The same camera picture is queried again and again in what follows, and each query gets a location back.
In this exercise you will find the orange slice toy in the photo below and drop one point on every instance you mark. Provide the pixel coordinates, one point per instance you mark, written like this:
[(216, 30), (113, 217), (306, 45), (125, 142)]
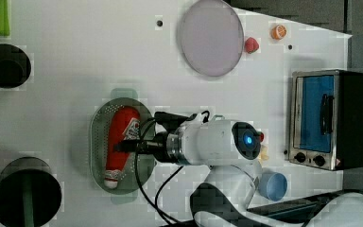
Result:
[(278, 32)]

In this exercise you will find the black cylinder with green stick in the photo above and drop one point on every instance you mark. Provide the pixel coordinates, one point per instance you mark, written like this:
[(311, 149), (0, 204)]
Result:
[(30, 196)]

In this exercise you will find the red plush strawberry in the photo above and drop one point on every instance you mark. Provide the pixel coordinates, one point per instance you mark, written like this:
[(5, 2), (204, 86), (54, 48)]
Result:
[(251, 45)]

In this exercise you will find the green plastic strainer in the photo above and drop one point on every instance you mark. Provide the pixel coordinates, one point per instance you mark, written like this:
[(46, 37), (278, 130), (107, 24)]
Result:
[(127, 189)]

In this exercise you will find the blue cup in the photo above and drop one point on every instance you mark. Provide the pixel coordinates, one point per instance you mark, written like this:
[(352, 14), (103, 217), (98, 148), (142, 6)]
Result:
[(273, 186)]

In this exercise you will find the round grey plate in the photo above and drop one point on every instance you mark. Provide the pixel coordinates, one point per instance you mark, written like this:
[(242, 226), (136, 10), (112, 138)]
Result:
[(211, 37)]

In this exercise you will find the small red strawberry toy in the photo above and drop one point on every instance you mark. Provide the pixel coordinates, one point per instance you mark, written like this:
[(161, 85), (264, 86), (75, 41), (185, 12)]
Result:
[(261, 136)]

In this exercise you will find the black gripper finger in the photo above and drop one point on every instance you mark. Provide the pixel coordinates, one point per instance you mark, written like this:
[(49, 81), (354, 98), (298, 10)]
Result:
[(127, 146)]

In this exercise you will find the black round container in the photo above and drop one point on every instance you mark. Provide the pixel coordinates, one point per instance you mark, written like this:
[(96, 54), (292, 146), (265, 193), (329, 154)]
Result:
[(15, 66)]

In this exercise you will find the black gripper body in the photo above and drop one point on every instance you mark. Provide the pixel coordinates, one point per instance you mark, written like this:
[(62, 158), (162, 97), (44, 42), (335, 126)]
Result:
[(156, 147)]

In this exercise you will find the silver toaster oven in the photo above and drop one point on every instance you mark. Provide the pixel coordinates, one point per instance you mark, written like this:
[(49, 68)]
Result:
[(326, 120)]

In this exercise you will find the green mug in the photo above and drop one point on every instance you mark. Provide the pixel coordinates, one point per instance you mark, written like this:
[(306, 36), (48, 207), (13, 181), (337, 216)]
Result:
[(217, 117)]

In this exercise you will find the plush peeled banana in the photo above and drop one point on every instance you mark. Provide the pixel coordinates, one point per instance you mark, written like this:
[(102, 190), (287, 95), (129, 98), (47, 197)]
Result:
[(263, 155)]

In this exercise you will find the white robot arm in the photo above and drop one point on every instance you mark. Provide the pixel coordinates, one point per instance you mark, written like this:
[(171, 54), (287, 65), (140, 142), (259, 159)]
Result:
[(230, 148)]

